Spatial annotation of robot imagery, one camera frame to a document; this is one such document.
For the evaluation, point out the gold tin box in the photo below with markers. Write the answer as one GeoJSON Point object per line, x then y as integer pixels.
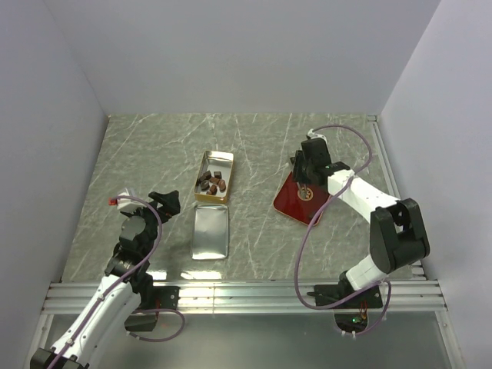
{"type": "Point", "coordinates": [215, 161]}

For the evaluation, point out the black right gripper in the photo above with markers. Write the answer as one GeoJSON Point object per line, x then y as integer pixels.
{"type": "Point", "coordinates": [298, 162]}

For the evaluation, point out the silver tin lid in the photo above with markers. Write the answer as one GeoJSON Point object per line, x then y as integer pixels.
{"type": "Point", "coordinates": [210, 239]}

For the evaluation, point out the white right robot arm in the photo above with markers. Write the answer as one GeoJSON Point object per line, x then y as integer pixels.
{"type": "Point", "coordinates": [362, 197]}

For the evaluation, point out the red tin tray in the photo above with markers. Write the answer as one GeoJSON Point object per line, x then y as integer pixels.
{"type": "Point", "coordinates": [289, 203]}

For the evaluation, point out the metal tweezers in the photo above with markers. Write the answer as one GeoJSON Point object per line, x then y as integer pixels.
{"type": "Point", "coordinates": [303, 191]}

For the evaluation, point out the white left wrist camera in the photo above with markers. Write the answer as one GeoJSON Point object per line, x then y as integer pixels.
{"type": "Point", "coordinates": [126, 205]}

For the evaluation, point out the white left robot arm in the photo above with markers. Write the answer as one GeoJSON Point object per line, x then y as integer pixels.
{"type": "Point", "coordinates": [127, 298]}

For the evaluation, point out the aluminium rail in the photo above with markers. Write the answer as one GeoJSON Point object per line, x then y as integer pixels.
{"type": "Point", "coordinates": [256, 297]}
{"type": "Point", "coordinates": [394, 196]}

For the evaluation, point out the aluminium front rail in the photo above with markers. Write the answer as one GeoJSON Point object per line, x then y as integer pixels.
{"type": "Point", "coordinates": [256, 297]}

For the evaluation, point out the small brown chocolate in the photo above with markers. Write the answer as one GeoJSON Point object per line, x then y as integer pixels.
{"type": "Point", "coordinates": [212, 190]}

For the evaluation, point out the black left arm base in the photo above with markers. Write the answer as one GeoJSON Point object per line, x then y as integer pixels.
{"type": "Point", "coordinates": [161, 297]}

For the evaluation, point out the aluminium right rail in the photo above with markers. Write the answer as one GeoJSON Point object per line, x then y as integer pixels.
{"type": "Point", "coordinates": [394, 196]}

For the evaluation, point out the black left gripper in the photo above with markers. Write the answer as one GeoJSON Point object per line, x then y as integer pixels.
{"type": "Point", "coordinates": [170, 201]}

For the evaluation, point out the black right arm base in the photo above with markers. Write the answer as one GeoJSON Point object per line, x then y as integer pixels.
{"type": "Point", "coordinates": [352, 316]}

